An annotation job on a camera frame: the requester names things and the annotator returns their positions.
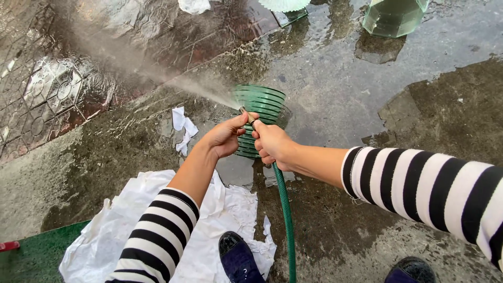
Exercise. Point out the clear faceted glass shade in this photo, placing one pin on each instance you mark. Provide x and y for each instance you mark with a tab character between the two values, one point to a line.
393	17

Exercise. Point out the person's right hand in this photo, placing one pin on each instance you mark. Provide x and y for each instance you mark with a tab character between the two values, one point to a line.
277	145

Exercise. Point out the clear flat glass piece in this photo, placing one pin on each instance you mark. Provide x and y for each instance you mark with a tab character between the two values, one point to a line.
290	16

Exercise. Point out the person's right dark shoe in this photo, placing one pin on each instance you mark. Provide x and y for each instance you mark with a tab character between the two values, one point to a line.
410	271

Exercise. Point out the small torn white paper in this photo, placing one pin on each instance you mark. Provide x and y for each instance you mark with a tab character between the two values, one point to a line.
184	127

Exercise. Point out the large crumpled white paper sheet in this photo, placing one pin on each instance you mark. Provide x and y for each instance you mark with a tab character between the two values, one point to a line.
224	220

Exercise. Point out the person's left hand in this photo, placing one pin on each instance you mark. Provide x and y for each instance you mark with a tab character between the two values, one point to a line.
222	137

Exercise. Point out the person's dark shoe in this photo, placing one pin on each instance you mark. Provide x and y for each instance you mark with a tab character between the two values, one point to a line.
237	257
410	271

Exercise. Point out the white fluted glass shade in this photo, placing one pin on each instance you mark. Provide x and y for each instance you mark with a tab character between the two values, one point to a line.
283	4

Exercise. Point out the red object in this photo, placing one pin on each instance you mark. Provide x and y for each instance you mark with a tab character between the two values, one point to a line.
8	246

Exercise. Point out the person's left dark shoe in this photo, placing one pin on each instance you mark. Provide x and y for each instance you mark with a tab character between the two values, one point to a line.
237	257

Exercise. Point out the green ribbed glass shade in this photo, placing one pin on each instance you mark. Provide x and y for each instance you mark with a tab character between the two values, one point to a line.
261	100

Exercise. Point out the white crumpled paper scrap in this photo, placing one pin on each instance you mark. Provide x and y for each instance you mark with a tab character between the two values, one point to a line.
194	5

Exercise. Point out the green mat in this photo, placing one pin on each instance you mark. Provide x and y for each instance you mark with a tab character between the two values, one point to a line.
35	255

